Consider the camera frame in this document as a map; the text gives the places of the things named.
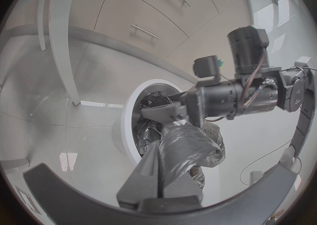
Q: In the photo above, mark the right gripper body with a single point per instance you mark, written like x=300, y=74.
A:
x=218, y=100

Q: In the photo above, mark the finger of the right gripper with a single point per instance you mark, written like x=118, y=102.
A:
x=178, y=96
x=168, y=112

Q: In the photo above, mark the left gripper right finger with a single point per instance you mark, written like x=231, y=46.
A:
x=185, y=189

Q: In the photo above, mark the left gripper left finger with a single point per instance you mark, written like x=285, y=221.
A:
x=146, y=179

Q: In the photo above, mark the black plastic bag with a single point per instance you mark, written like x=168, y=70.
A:
x=183, y=144

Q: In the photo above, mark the white trash bin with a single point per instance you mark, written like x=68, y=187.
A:
x=127, y=119

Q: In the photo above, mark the beige cabinet with drawers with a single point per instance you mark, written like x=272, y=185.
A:
x=138, y=0

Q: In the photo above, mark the grey padded white chair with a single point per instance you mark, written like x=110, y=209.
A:
x=64, y=45

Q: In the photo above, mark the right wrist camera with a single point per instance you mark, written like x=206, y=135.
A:
x=205, y=66

